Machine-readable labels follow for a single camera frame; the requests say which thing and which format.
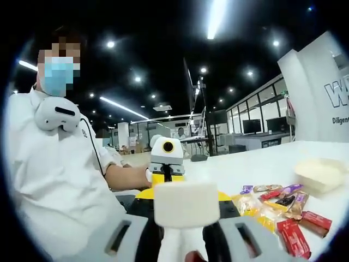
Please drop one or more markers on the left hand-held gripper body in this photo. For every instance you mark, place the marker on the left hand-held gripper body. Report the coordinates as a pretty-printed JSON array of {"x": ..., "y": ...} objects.
[{"x": 159, "y": 150}]

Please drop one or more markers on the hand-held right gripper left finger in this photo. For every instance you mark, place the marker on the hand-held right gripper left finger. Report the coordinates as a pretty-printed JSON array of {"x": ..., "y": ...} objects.
[{"x": 136, "y": 240}]

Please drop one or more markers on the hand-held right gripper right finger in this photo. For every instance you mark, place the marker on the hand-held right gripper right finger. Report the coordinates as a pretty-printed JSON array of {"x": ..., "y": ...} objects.
[{"x": 265, "y": 247}]

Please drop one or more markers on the white food tongs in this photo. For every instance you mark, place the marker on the white food tongs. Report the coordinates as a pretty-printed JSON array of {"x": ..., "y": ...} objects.
[{"x": 185, "y": 204}]

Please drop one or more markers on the yellow food packet pale bun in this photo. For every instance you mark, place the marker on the yellow food packet pale bun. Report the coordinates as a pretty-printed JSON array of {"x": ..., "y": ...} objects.
[{"x": 249, "y": 204}]

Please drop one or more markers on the black dried fruit food packet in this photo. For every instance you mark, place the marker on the black dried fruit food packet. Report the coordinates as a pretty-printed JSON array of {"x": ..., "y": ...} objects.
[{"x": 285, "y": 201}]

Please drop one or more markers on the brown purple food packet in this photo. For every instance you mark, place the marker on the brown purple food packet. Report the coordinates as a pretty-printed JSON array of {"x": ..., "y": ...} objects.
[{"x": 298, "y": 204}]

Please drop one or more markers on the dark red bar food packet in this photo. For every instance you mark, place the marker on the dark red bar food packet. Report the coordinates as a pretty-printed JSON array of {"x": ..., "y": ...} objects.
[{"x": 316, "y": 223}]

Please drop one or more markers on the purple white-print food packet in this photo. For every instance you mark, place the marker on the purple white-print food packet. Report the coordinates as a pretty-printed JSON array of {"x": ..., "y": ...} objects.
[{"x": 293, "y": 189}]

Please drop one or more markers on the beige hexagonal food container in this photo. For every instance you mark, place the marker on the beige hexagonal food container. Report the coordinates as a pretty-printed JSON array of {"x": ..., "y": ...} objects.
[{"x": 319, "y": 177}]

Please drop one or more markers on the person's right hand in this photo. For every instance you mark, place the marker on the person's right hand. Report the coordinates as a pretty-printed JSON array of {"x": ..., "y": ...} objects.
[{"x": 195, "y": 257}]

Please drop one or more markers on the black case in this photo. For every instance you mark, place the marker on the black case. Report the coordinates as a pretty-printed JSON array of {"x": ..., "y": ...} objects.
[{"x": 199, "y": 157}]

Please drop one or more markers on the white desk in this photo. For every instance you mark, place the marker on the white desk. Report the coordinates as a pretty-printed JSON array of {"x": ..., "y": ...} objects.
[{"x": 197, "y": 139}]

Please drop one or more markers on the white ceiling air vent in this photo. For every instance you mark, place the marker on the white ceiling air vent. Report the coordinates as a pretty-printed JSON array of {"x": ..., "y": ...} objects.
[{"x": 162, "y": 107}]

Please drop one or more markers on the black floor stand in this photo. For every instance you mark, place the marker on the black floor stand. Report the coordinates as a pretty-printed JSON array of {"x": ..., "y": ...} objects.
[{"x": 203, "y": 114}]

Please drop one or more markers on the black office chair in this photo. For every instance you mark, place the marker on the black office chair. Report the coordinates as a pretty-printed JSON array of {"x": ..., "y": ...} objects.
[{"x": 237, "y": 148}]

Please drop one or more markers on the grey counter with dark sign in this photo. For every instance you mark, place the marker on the grey counter with dark sign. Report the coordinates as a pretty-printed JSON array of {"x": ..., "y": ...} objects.
[{"x": 253, "y": 142}]

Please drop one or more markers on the black computer monitor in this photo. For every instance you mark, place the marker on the black computer monitor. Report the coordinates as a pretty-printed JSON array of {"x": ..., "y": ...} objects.
[
  {"x": 276, "y": 124},
  {"x": 251, "y": 127}
]

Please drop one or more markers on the person in white shirt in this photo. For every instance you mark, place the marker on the person in white shirt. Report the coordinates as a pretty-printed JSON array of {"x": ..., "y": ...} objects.
[{"x": 54, "y": 177}]

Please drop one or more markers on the white neck-worn device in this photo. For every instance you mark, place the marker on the white neck-worn device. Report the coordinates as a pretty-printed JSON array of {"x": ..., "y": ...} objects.
[{"x": 46, "y": 114}]

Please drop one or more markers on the hanging tote bag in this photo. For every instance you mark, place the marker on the hanging tote bag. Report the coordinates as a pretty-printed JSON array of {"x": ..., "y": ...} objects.
[{"x": 290, "y": 109}]

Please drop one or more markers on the group of ceiling lights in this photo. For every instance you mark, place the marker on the group of ceiling lights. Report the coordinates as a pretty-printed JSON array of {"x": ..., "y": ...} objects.
[{"x": 216, "y": 16}]

